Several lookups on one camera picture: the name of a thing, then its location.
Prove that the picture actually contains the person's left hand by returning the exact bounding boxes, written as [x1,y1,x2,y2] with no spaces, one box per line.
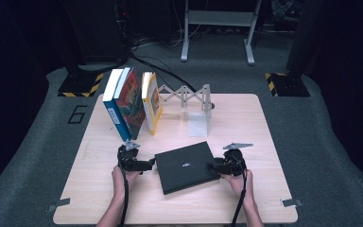
[111,165,142,203]

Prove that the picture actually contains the black stand striped base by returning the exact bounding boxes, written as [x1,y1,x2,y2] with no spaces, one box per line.
[58,0,105,98]
[264,0,327,98]

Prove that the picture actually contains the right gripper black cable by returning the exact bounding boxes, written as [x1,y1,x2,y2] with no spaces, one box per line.
[231,157,250,227]

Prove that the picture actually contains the white metal stand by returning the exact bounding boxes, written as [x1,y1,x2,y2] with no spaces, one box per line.
[180,0,263,66]

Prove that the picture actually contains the yellow book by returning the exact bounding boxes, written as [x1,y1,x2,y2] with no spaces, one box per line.
[141,71,164,137]

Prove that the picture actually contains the grey tape strip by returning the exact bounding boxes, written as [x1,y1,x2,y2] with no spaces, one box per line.
[280,198,303,208]
[46,198,72,213]

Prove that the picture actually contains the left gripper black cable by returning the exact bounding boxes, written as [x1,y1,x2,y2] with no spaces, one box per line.
[118,168,130,227]

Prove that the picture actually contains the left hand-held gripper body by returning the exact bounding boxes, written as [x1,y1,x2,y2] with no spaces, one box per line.
[116,140,147,173]

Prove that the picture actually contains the red and blue illustrated book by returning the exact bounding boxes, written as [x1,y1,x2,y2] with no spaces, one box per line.
[112,66,147,141]

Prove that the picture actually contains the dark cabinet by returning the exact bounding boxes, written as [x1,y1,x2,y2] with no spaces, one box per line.
[75,0,129,66]

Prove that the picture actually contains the person's right hand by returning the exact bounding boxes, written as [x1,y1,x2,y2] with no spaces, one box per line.
[221,168,255,206]

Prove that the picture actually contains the white floor cables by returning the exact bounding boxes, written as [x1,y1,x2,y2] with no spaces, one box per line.
[131,29,184,51]

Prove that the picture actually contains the black book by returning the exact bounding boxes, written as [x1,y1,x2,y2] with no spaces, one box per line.
[153,141,222,196]

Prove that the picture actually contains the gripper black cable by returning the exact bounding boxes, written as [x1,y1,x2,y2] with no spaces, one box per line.
[118,168,130,227]
[231,157,250,227]

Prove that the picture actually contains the thick black floor cable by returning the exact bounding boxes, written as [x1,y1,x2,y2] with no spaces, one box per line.
[129,51,198,94]

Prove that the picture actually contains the thin black floor cable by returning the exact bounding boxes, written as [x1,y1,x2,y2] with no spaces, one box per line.
[149,66,177,93]

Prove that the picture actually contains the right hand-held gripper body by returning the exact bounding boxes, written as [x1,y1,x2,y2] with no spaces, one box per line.
[218,142,254,178]

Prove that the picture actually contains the grey expandable book rack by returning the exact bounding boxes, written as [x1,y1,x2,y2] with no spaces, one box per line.
[157,83,214,138]

